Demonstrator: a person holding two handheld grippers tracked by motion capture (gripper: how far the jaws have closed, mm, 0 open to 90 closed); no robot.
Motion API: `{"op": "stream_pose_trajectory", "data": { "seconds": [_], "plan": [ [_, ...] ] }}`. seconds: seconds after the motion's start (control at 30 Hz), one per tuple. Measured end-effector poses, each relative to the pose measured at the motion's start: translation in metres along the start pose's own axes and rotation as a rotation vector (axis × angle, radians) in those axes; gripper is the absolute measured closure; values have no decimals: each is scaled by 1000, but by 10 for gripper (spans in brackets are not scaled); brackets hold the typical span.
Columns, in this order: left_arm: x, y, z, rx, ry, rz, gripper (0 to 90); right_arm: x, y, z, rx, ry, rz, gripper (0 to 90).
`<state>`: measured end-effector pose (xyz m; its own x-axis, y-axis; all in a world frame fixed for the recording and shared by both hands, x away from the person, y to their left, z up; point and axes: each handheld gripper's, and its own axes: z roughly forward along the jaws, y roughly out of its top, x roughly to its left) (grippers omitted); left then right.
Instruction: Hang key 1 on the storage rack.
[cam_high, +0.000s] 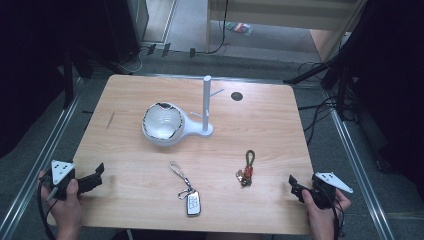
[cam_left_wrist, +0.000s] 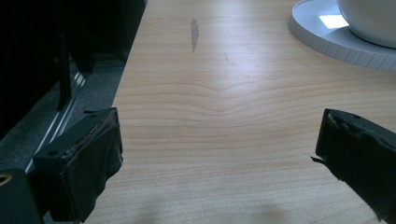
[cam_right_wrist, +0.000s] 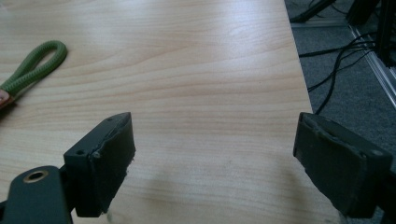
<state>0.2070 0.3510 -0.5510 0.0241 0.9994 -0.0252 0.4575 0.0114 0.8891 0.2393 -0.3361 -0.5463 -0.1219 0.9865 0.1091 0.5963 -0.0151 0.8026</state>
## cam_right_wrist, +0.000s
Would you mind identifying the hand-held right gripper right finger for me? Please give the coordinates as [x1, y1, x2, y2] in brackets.
[292, 111, 394, 219]

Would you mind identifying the black stand leg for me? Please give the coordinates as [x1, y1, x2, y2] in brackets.
[289, 0, 338, 23]

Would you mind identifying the green cord keychain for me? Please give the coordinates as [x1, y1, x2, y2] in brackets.
[0, 39, 69, 110]

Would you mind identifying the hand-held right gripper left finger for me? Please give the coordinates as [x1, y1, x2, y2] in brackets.
[63, 111, 136, 218]

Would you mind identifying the aluminium floor rail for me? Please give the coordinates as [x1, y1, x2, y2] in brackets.
[347, 23, 396, 110]

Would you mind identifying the black floor cable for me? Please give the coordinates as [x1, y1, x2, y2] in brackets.
[298, 39, 376, 59]
[314, 31, 377, 116]

